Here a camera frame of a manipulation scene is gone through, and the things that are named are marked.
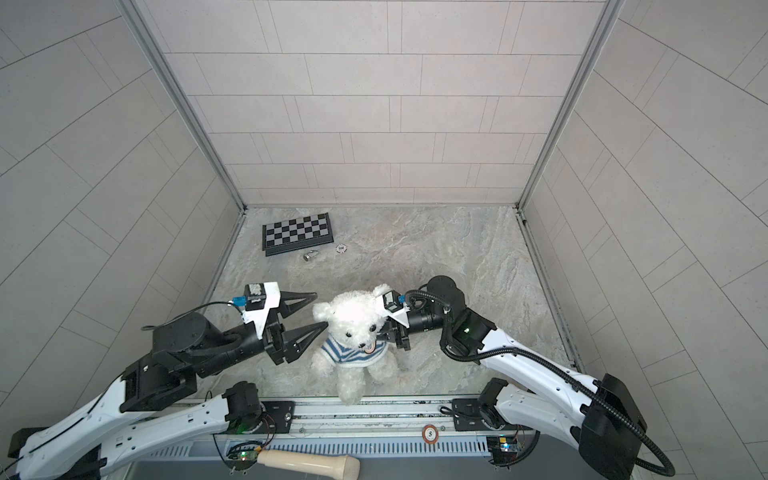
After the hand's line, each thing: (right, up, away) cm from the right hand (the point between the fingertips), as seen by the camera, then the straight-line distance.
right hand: (367, 337), depth 60 cm
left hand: (-6, +7, -9) cm, 13 cm away
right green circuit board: (+31, -28, +8) cm, 43 cm away
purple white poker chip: (-14, +15, +44) cm, 49 cm away
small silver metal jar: (-24, +13, +40) cm, 48 cm away
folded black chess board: (-30, +20, +43) cm, 56 cm away
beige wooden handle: (-13, -28, +3) cm, 31 cm away
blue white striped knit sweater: (-4, -3, -3) cm, 6 cm away
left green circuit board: (-28, -28, +5) cm, 40 cm away
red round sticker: (+14, -26, +9) cm, 31 cm away
